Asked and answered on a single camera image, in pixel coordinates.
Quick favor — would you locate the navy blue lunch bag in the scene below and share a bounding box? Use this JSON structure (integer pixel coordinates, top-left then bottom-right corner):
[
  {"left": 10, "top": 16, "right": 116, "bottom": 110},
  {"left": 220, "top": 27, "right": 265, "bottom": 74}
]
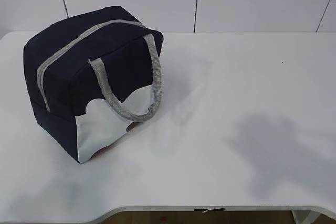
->
[{"left": 23, "top": 6, "right": 164, "bottom": 163}]

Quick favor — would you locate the white table leg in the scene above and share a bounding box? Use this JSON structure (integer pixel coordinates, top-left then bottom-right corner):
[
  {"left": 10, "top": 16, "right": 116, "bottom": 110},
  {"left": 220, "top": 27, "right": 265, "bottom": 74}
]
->
[{"left": 292, "top": 210, "right": 320, "bottom": 224}]

